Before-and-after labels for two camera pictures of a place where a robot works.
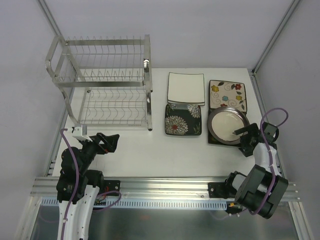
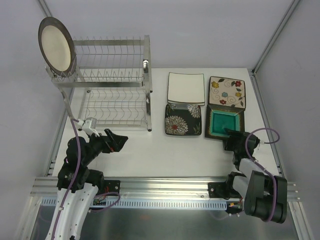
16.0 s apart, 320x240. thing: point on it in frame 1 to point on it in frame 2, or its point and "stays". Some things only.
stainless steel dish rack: (106, 80) stays
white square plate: (186, 87) stays
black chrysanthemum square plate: (183, 119) stays
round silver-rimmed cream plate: (222, 123) to (57, 46)
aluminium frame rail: (45, 189) stays
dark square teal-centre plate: (210, 140) to (219, 117)
